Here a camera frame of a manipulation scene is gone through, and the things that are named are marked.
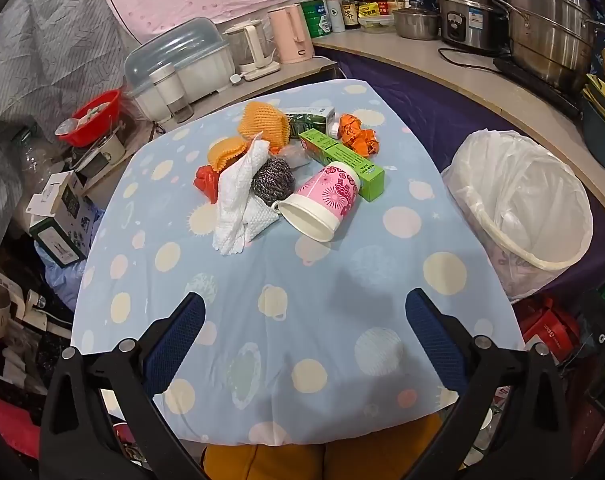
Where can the white plastic bin liner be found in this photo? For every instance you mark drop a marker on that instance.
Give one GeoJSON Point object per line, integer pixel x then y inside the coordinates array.
{"type": "Point", "coordinates": [522, 185]}

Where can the blue polka dot tablecloth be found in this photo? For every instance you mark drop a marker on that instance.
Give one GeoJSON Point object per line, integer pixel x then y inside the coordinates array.
{"type": "Point", "coordinates": [332, 310]}

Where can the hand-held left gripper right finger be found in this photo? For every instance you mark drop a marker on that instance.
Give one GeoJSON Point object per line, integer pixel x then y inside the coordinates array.
{"type": "Point", "coordinates": [435, 340]}

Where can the black induction cooker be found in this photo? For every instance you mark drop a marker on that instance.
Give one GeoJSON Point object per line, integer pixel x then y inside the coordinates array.
{"type": "Point", "coordinates": [532, 80]}

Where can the green canister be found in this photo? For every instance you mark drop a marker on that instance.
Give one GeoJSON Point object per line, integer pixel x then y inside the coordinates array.
{"type": "Point", "coordinates": [316, 17]}

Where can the pink floral paper cup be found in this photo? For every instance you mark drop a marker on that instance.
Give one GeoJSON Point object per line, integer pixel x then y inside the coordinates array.
{"type": "Point", "coordinates": [327, 195]}

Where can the cream plastic waste bin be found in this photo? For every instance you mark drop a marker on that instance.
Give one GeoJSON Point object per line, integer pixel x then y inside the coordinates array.
{"type": "Point", "coordinates": [557, 263]}

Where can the dish rack with clear lid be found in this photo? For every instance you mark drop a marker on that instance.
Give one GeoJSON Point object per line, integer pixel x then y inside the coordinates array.
{"type": "Point", "coordinates": [197, 60]}

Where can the clear plastic bag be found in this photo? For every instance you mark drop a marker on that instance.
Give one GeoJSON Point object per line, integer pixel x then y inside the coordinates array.
{"type": "Point", "coordinates": [297, 156]}

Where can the red plastic wrapper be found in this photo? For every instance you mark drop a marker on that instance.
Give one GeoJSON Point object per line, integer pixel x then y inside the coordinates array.
{"type": "Point", "coordinates": [207, 182]}

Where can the white bottle with green label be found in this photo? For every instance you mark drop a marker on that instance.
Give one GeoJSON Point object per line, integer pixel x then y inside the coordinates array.
{"type": "Point", "coordinates": [334, 12]}

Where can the purple cloth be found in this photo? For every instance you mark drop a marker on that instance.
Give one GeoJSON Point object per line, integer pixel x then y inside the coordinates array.
{"type": "Point", "coordinates": [422, 100]}

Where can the small steel pot with lid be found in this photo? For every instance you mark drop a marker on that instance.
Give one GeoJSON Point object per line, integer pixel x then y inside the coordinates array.
{"type": "Point", "coordinates": [415, 22]}

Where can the dark green drink carton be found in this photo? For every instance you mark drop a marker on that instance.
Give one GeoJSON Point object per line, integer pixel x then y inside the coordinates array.
{"type": "Point", "coordinates": [307, 119]}

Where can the white bottle cap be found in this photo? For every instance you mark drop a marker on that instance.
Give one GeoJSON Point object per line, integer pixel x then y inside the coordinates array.
{"type": "Point", "coordinates": [336, 130]}

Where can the person's mustard trousers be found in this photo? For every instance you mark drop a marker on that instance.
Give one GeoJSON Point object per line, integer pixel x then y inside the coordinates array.
{"type": "Point", "coordinates": [282, 460]}

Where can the red plastic basin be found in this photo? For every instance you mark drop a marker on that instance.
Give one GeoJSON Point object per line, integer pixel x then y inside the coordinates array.
{"type": "Point", "coordinates": [95, 115]}

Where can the orange wrapper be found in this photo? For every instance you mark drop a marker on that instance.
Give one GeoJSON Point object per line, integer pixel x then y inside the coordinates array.
{"type": "Point", "coordinates": [350, 126]}
{"type": "Point", "coordinates": [366, 142]}

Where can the red shopping bag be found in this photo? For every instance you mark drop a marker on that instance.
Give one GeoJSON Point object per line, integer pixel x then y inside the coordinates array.
{"type": "Point", "coordinates": [552, 322]}

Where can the grey patterned cloth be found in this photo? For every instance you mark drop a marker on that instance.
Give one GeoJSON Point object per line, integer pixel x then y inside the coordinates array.
{"type": "Point", "coordinates": [42, 35]}

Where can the large steel steamer pot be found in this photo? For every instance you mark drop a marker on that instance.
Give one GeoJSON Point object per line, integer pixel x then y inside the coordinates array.
{"type": "Point", "coordinates": [547, 25]}

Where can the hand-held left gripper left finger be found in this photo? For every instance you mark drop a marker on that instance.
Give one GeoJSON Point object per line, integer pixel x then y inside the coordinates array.
{"type": "Point", "coordinates": [175, 345]}

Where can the white cylindrical dispenser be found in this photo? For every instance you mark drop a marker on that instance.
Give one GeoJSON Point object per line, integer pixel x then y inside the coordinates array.
{"type": "Point", "coordinates": [165, 82]}

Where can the steel rice cooker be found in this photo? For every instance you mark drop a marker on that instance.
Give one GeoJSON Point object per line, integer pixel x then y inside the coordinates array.
{"type": "Point", "coordinates": [465, 15]}

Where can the yellow label packet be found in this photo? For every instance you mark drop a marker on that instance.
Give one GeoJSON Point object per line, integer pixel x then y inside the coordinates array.
{"type": "Point", "coordinates": [368, 10]}

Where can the glass electric kettle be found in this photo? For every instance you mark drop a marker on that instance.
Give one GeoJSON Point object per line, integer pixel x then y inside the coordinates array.
{"type": "Point", "coordinates": [247, 45]}

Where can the pink electric kettle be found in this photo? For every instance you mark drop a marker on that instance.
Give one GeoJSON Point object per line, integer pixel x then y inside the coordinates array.
{"type": "Point", "coordinates": [290, 35]}

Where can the orange foam fruit net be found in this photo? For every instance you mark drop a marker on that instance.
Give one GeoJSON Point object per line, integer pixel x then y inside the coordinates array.
{"type": "Point", "coordinates": [225, 154]}
{"type": "Point", "coordinates": [262, 122]}

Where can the steel wool scrubber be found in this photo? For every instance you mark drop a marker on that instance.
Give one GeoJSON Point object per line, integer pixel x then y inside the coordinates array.
{"type": "Point", "coordinates": [274, 180]}

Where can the large blue plastic basin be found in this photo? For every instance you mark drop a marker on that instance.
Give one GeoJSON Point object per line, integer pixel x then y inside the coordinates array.
{"type": "Point", "coordinates": [602, 135]}

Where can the white and green cardboard box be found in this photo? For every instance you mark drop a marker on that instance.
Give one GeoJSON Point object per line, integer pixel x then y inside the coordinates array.
{"type": "Point", "coordinates": [57, 215]}

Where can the white paper towel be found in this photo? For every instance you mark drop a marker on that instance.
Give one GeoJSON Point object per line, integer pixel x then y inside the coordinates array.
{"type": "Point", "coordinates": [237, 200]}

